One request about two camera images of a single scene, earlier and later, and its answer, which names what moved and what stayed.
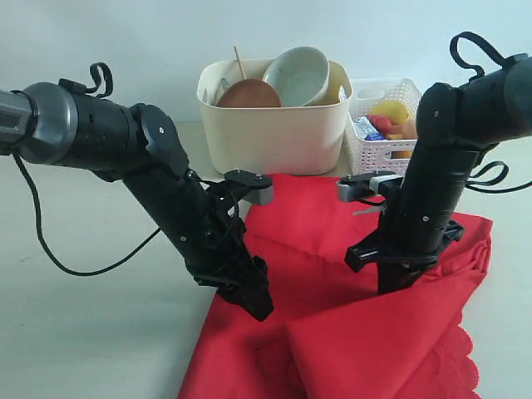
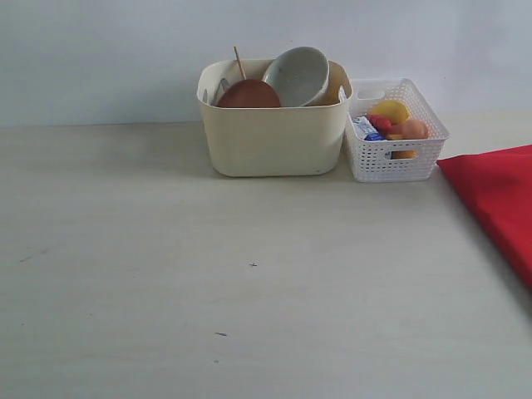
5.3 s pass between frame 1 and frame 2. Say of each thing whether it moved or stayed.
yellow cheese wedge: stayed
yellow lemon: stayed
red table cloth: moved
